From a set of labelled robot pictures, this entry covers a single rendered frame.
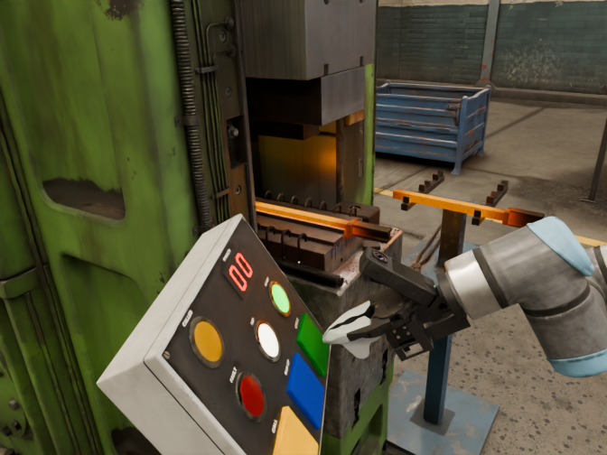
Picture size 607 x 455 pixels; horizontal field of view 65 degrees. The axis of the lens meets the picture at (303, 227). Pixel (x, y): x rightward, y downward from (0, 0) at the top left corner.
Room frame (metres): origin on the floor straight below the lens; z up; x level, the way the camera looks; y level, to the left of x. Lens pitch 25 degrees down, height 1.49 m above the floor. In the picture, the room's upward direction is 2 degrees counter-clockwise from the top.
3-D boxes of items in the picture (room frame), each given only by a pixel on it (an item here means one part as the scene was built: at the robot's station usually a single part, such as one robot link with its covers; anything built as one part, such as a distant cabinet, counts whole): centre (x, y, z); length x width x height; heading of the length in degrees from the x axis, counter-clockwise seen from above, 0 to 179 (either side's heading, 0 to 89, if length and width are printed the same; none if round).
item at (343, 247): (1.15, 0.08, 0.96); 0.42 x 0.20 x 0.09; 57
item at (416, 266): (1.54, -0.47, 0.70); 0.60 x 0.04 x 0.01; 149
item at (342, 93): (1.15, 0.08, 1.32); 0.42 x 0.20 x 0.10; 57
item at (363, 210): (1.22, -0.14, 0.95); 0.12 x 0.08 x 0.06; 57
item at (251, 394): (0.41, 0.07, 1.09); 0.05 x 0.03 x 0.04; 147
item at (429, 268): (1.38, -0.48, 0.69); 0.40 x 0.30 x 0.02; 144
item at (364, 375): (1.21, 0.06, 0.69); 0.56 x 0.38 x 0.45; 57
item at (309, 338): (0.61, -0.01, 1.01); 0.07 x 0.05 x 0.07; 172
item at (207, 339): (0.42, 0.11, 1.16); 0.05 x 0.03 x 0.04; 147
